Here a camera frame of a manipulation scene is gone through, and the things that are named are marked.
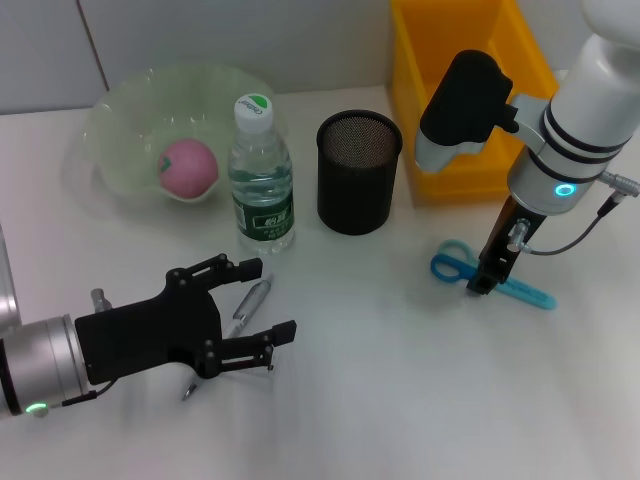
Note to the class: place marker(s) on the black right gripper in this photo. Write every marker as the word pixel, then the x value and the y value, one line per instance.
pixel 510 235

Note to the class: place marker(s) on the yellow plastic bin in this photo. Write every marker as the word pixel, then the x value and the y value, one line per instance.
pixel 407 75

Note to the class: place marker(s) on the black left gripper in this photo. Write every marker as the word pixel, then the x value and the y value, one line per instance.
pixel 150 335

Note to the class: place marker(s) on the blue scissors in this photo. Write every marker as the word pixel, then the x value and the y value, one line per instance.
pixel 530 295

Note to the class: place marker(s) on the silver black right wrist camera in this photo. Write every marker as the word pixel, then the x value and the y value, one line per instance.
pixel 465 110

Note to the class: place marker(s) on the silver ballpoint pen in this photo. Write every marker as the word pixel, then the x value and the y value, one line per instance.
pixel 250 302

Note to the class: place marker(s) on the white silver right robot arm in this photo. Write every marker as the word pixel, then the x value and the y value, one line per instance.
pixel 585 120

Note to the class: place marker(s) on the clear green-label water bottle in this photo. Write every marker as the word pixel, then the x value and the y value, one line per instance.
pixel 262 220

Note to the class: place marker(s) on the black mesh pen holder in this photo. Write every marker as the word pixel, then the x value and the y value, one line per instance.
pixel 350 200

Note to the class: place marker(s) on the pink toy peach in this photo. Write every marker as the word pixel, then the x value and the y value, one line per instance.
pixel 187 167

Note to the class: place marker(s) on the translucent green fruit plate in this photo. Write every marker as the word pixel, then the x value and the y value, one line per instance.
pixel 125 115

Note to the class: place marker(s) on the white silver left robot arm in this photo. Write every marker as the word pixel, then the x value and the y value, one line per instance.
pixel 40 365

